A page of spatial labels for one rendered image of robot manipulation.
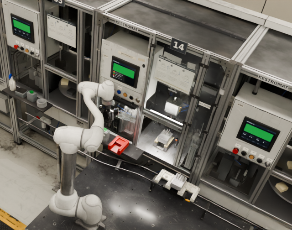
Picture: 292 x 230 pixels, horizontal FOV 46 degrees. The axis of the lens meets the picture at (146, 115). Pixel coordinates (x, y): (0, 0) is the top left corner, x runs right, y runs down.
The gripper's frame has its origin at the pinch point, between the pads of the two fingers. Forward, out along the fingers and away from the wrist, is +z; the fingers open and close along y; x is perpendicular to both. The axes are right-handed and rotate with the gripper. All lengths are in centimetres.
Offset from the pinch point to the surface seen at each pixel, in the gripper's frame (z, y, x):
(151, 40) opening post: -83, -25, -12
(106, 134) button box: 12.0, -3.9, 3.0
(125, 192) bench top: 45, -41, 23
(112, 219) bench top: 45, -46, 52
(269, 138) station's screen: -49, -127, -7
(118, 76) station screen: -44.7, -3.9, -7.5
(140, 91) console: -38.3, -24.0, -9.7
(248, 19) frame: -91, -74, -89
